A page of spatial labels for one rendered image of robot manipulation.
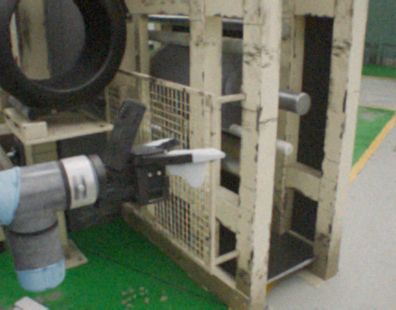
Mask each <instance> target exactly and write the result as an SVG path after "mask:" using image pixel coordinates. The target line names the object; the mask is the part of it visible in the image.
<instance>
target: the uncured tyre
mask: <svg viewBox="0 0 396 310"><path fill-rule="evenodd" d="M20 1H21V0H0V88H1V89H2V90H4V91H5V92H6V93H8V94H9V95H10V96H12V97H13V98H16V100H18V101H21V102H22V103H25V104H27V105H30V106H32V107H34V108H41V109H44V110H60V109H68V108H72V107H75V106H77V105H80V104H83V103H84V102H87V101H89V100H91V99H93V98H94V97H95V96H97V95H98V94H100V93H101V92H102V91H103V90H104V89H106V86H108V85H109V83H111V81H112V80H113V78H114V77H115V74H116V73H117V71H118V70H119V67H120V65H121V64H122V60H123V58H124V55H125V52H126V35H127V28H126V17H125V14H124V12H123V11H124V10H123V8H122V6H121V4H120V2H119V0H72V1H73V2H74V4H75V5H76V6H77V7H78V10H79V12H80V15H81V16H82V19H83V22H84V30H85V38H84V42H83V46H82V51H81V53H80V54H79V56H78V59H77V60H76V62H75V63H74V64H73V65H72V66H71V67H70V68H68V70H67V71H66V72H64V73H62V74H61V75H58V76H56V77H52V78H47V79H32V78H29V77H27V76H26V75H25V74H24V73H23V72H22V70H21V69H20V68H19V66H18V64H17V63H16V60H15V58H14V55H13V54H12V51H11V48H10V47H11V45H10V41H9V36H10V25H11V19H12V16H13V14H14V13H15V9H16V8H17V7H18V4H19V3H20Z"/></svg>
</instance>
